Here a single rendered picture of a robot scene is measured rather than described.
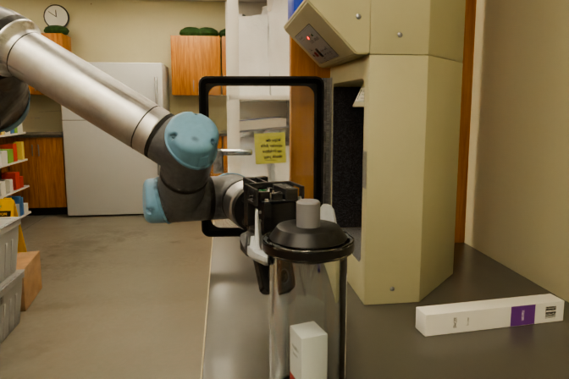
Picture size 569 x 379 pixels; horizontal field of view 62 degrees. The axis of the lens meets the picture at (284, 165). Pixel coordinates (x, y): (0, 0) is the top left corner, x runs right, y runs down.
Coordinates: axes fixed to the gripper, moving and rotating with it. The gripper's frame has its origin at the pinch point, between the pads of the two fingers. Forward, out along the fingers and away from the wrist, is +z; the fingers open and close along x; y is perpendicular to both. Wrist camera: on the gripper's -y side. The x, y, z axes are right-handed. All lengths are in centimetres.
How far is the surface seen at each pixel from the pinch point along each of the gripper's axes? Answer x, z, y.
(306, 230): -1.1, 2.1, 4.1
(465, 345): 30.5, -5.6, -19.9
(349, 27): 19.9, -25.8, 31.7
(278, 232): -3.9, 0.4, 3.8
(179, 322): 22, -229, -114
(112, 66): 4, -535, 62
